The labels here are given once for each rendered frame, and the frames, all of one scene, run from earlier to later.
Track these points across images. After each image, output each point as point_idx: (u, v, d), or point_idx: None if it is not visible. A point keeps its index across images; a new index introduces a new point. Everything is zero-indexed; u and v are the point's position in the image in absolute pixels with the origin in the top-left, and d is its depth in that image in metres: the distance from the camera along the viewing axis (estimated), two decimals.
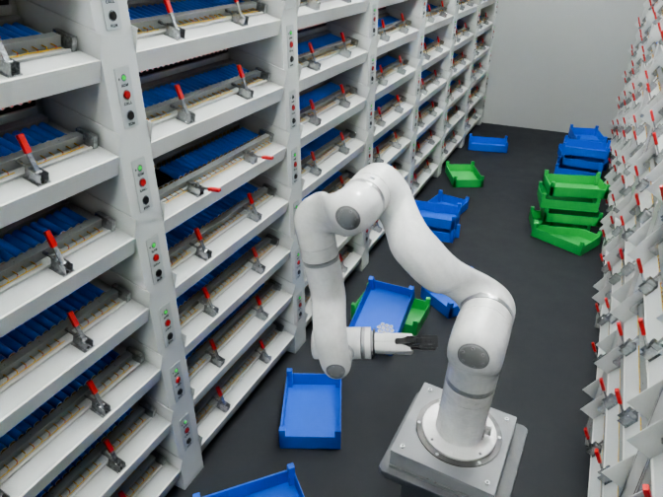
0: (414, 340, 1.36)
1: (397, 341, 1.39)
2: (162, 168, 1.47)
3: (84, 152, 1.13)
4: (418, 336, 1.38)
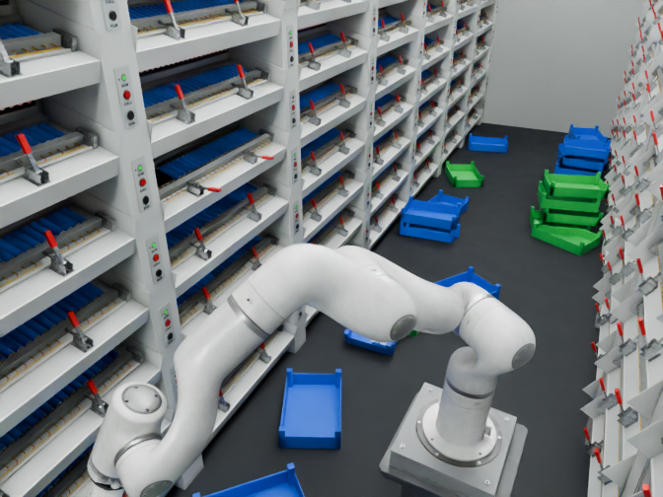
0: None
1: None
2: (162, 168, 1.48)
3: (84, 152, 1.13)
4: None
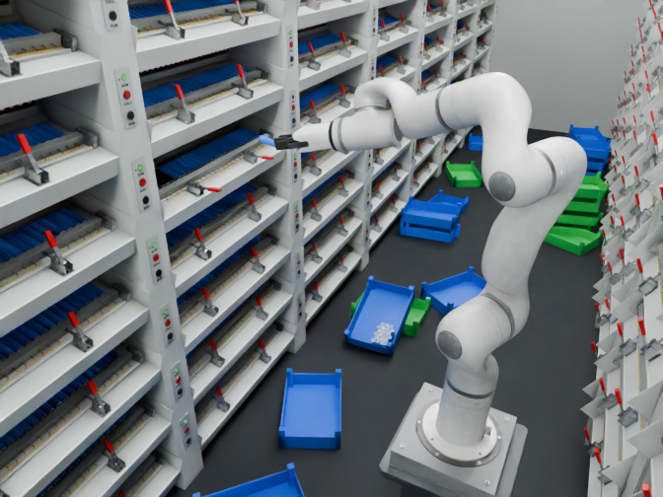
0: (288, 144, 1.39)
1: (303, 143, 1.36)
2: (162, 168, 1.48)
3: (84, 152, 1.13)
4: (288, 148, 1.41)
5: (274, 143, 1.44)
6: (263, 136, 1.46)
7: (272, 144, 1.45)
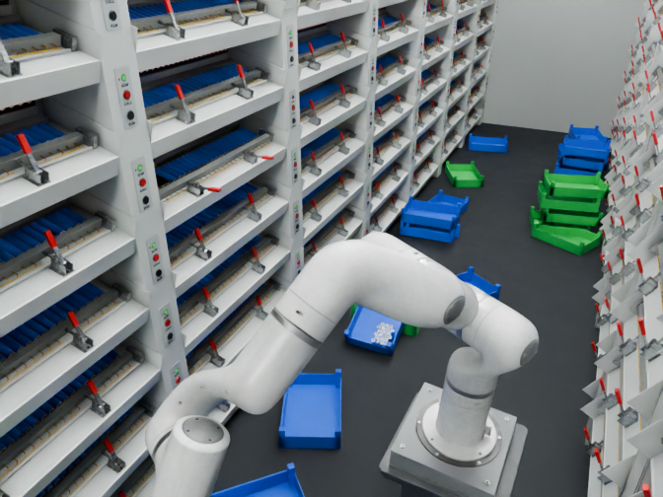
0: None
1: None
2: (162, 168, 1.48)
3: (84, 152, 1.13)
4: None
5: (171, 176, 1.45)
6: (161, 170, 1.47)
7: (169, 176, 1.45)
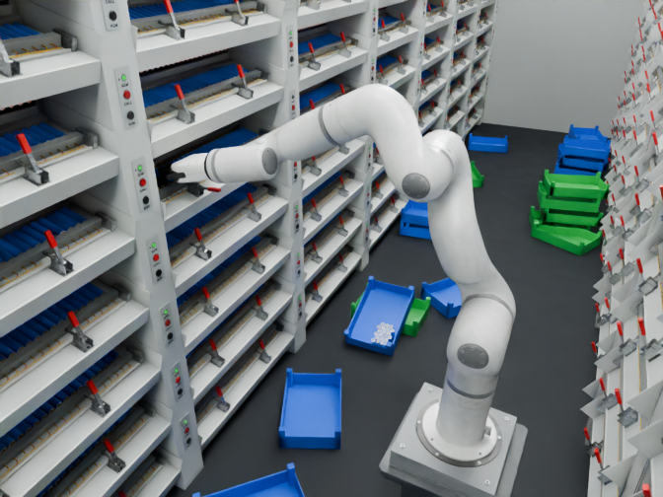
0: (169, 175, 1.37)
1: (181, 174, 1.34)
2: (162, 168, 1.48)
3: (84, 152, 1.13)
4: None
5: None
6: None
7: None
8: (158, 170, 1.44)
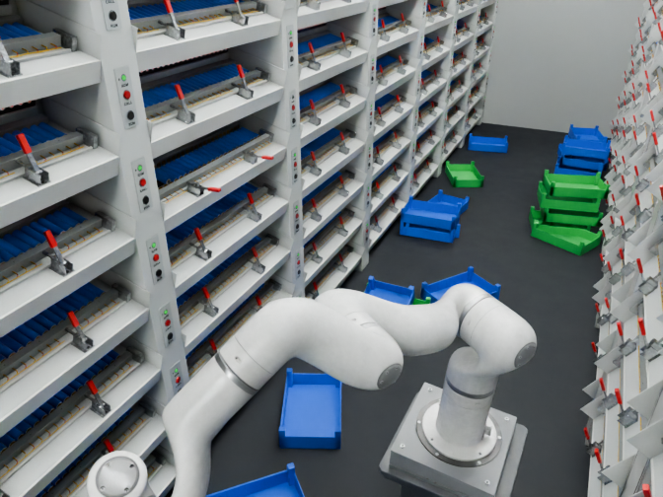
0: None
1: None
2: (162, 168, 1.48)
3: (84, 152, 1.13)
4: None
5: (171, 176, 1.45)
6: (161, 170, 1.47)
7: (169, 176, 1.45)
8: (158, 177, 1.43)
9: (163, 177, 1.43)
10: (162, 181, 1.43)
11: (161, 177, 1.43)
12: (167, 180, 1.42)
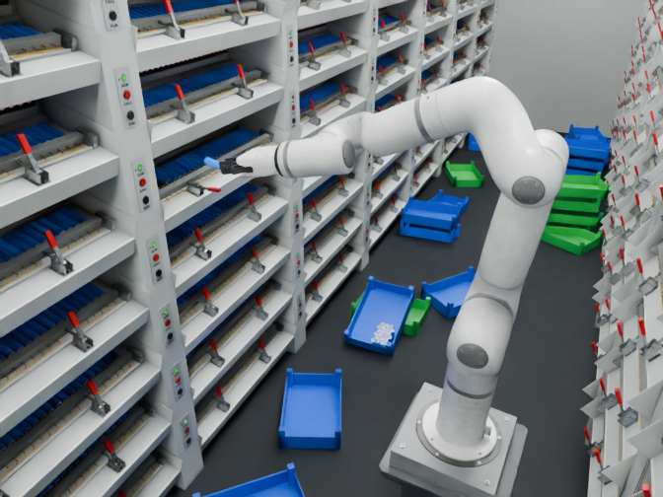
0: (233, 169, 1.28)
1: (248, 169, 1.25)
2: (162, 168, 1.48)
3: (84, 152, 1.13)
4: None
5: (171, 176, 1.45)
6: (161, 170, 1.47)
7: (169, 176, 1.45)
8: (158, 177, 1.43)
9: (163, 177, 1.43)
10: (162, 181, 1.43)
11: (161, 177, 1.43)
12: (167, 180, 1.42)
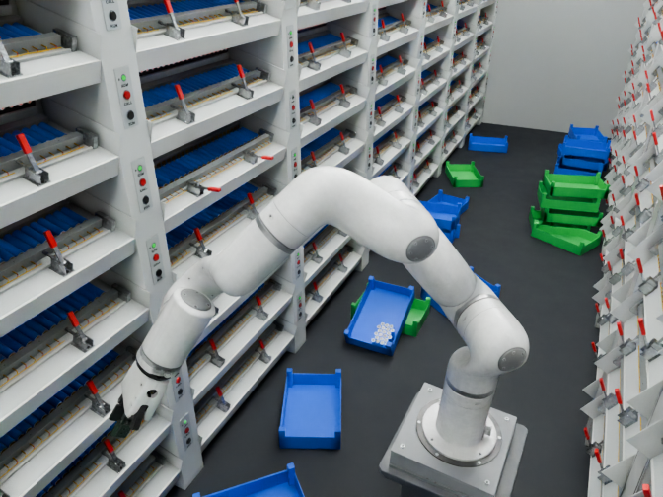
0: None
1: None
2: (162, 168, 1.48)
3: (84, 152, 1.13)
4: (119, 398, 1.10)
5: (171, 176, 1.45)
6: (161, 170, 1.47)
7: (169, 176, 1.45)
8: (160, 177, 1.44)
9: (166, 178, 1.44)
10: (164, 181, 1.44)
11: (163, 177, 1.44)
12: (170, 181, 1.44)
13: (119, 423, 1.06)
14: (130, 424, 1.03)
